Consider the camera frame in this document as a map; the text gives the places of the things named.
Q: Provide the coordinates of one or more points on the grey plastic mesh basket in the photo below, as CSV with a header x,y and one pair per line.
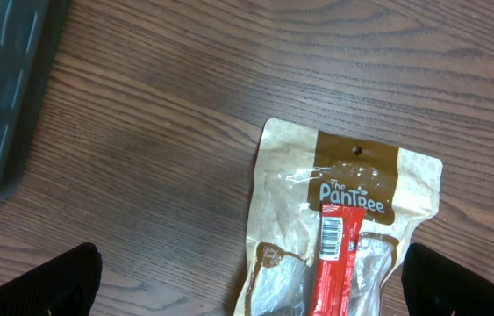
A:
x,y
30,31

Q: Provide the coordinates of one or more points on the red white snack bar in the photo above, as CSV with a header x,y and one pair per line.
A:
x,y
336,263

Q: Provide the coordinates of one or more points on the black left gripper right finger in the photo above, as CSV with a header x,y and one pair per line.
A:
x,y
435,285

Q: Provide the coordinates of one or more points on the white brown snack wrapper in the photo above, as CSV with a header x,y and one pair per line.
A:
x,y
299,170

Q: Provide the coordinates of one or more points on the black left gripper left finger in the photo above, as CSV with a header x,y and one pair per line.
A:
x,y
64,286

